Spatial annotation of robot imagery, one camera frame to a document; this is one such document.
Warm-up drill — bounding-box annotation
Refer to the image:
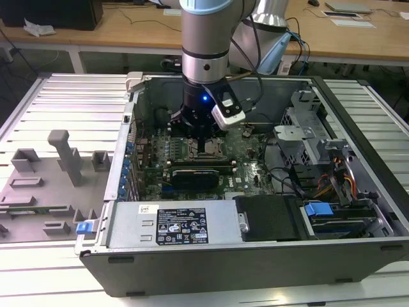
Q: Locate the green motherboard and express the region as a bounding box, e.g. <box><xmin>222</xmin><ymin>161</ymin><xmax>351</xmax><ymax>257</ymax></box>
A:
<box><xmin>137</xmin><ymin>125</ymin><xmax>279</xmax><ymax>201</ymax></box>

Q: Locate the black graphics card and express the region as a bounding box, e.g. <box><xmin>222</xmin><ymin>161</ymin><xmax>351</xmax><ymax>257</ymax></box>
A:
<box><xmin>171</xmin><ymin>168</ymin><xmax>220</xmax><ymax>190</ymax></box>

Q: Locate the pale blue teach pendant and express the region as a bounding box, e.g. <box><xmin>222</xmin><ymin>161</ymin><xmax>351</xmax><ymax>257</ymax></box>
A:
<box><xmin>256</xmin><ymin>31</ymin><xmax>292</xmax><ymax>76</ymax></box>

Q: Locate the silver power supply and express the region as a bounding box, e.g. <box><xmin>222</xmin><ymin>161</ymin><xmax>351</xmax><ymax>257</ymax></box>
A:
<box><xmin>107</xmin><ymin>200</ymin><xmax>244</xmax><ymax>248</ymax></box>

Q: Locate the yellow wire bundle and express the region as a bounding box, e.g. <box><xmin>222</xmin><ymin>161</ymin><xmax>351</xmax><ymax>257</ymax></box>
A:
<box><xmin>314</xmin><ymin>178</ymin><xmax>336</xmax><ymax>198</ymax></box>

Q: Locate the grey case handle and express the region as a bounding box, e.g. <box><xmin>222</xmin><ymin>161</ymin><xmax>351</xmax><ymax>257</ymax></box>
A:
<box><xmin>125</xmin><ymin>71</ymin><xmax>151</xmax><ymax>94</ymax></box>

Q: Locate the grey laptop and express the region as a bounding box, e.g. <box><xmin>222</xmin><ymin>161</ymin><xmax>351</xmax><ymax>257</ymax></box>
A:
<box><xmin>325</xmin><ymin>1</ymin><xmax>374</xmax><ymax>15</ymax></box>

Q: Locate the CPU socket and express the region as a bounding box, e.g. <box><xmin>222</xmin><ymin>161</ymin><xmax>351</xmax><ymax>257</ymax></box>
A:
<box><xmin>187</xmin><ymin>137</ymin><xmax>227</xmax><ymax>160</ymax></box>

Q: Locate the black RAM slot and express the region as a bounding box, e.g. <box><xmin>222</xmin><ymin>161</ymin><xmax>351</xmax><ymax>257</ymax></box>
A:
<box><xmin>166</xmin><ymin>166</ymin><xmax>238</xmax><ymax>171</ymax></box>
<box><xmin>166</xmin><ymin>162</ymin><xmax>238</xmax><ymax>168</ymax></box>
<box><xmin>166</xmin><ymin>159</ymin><xmax>237</xmax><ymax>164</ymax></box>
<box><xmin>165</xmin><ymin>169</ymin><xmax>238</xmax><ymax>175</ymax></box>

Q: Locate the grey parts rack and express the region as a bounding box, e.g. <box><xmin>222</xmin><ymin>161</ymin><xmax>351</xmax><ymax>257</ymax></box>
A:
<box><xmin>0</xmin><ymin>129</ymin><xmax>113</xmax><ymax>246</ymax></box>

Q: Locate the long wooden desk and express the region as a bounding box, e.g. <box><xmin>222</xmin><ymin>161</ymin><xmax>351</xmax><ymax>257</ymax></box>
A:
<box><xmin>0</xmin><ymin>0</ymin><xmax>409</xmax><ymax>76</ymax></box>

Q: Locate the black camera cable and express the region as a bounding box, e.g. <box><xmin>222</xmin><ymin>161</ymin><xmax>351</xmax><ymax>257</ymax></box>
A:
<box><xmin>238</xmin><ymin>14</ymin><xmax>265</xmax><ymax>113</ymax></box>

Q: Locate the blue cable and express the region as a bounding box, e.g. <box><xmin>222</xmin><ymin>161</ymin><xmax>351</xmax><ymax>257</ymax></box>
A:
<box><xmin>287</xmin><ymin>30</ymin><xmax>311</xmax><ymax>76</ymax></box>

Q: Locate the silver metal drive cage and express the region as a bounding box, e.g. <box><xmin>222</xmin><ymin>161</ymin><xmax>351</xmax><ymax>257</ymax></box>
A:
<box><xmin>273</xmin><ymin>90</ymin><xmax>328</xmax><ymax>167</ymax></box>

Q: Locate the white crumpled paper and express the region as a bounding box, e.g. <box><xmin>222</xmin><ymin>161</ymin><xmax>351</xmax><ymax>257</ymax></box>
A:
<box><xmin>23</xmin><ymin>17</ymin><xmax>58</xmax><ymax>38</ymax></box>

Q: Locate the silver metal handle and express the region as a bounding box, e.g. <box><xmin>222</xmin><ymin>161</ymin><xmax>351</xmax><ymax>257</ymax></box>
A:
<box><xmin>237</xmin><ymin>211</ymin><xmax>251</xmax><ymax>233</ymax></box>

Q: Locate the green RAM stick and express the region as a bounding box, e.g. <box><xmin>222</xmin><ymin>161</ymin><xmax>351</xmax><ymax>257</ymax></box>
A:
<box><xmin>0</xmin><ymin>207</ymin><xmax>54</xmax><ymax>216</ymax></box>

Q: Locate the black open PC case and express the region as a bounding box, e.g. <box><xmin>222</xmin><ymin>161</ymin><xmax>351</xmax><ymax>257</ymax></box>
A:
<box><xmin>75</xmin><ymin>72</ymin><xmax>409</xmax><ymax>298</ymax></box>

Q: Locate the hard disk in blue carrier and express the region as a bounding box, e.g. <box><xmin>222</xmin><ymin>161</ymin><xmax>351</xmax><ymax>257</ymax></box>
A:
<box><xmin>303</xmin><ymin>200</ymin><xmax>378</xmax><ymax>240</ymax></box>

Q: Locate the black box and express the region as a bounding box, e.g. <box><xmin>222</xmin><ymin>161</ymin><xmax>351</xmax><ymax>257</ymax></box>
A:
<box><xmin>0</xmin><ymin>0</ymin><xmax>104</xmax><ymax>32</ymax></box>

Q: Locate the blue case latch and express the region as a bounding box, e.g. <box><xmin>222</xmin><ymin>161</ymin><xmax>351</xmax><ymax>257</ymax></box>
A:
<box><xmin>77</xmin><ymin>220</ymin><xmax>97</xmax><ymax>238</ymax></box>

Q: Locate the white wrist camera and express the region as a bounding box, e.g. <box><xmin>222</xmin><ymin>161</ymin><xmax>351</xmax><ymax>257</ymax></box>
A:
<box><xmin>210</xmin><ymin>91</ymin><xmax>247</xmax><ymax>131</ymax></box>

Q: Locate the black plastic shroud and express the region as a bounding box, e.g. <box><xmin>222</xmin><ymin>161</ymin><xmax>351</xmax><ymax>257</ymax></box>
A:
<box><xmin>234</xmin><ymin>194</ymin><xmax>309</xmax><ymax>243</ymax></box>

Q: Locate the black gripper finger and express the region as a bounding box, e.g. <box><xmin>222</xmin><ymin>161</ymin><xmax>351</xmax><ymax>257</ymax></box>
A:
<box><xmin>202</xmin><ymin>126</ymin><xmax>221</xmax><ymax>154</ymax></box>
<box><xmin>170</xmin><ymin>111</ymin><xmax>203</xmax><ymax>154</ymax></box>

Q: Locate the orange wire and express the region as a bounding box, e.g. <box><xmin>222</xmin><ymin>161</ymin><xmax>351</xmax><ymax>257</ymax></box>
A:
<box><xmin>331</xmin><ymin>156</ymin><xmax>358</xmax><ymax>196</ymax></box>

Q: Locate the metal socket cover frame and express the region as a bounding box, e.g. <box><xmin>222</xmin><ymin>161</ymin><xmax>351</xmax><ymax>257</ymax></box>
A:
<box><xmin>188</xmin><ymin>138</ymin><xmax>226</xmax><ymax>159</ymax></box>

